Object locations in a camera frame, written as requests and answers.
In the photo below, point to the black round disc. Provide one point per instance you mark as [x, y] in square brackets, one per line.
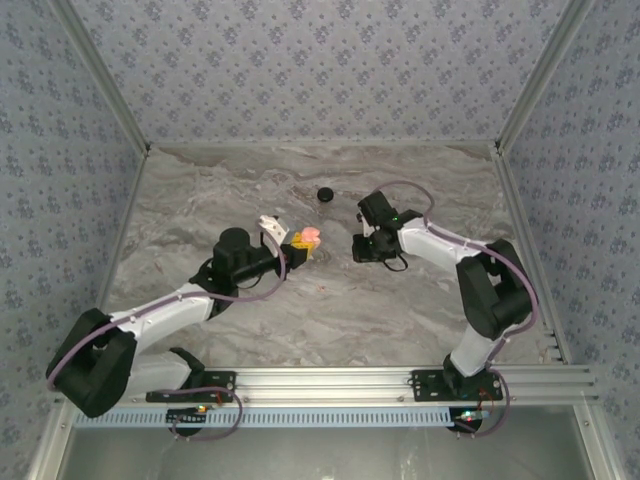
[326, 194]

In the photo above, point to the aluminium frame post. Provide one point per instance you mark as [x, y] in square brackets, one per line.
[106, 75]
[540, 75]

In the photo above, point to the black bracket with circuit board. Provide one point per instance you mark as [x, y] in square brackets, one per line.
[187, 419]
[467, 424]

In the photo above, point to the aluminium table side rail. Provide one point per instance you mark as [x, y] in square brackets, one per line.
[529, 225]
[125, 220]

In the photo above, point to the short aluminium frame leg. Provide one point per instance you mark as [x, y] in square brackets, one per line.
[597, 450]
[47, 450]

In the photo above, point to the aluminium frame beam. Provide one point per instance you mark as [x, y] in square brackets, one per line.
[325, 385]

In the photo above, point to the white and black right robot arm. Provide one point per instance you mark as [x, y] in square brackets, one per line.
[495, 290]

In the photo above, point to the grey metal panel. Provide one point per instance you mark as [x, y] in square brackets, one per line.
[325, 455]

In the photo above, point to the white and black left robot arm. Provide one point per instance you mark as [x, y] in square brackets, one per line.
[160, 310]

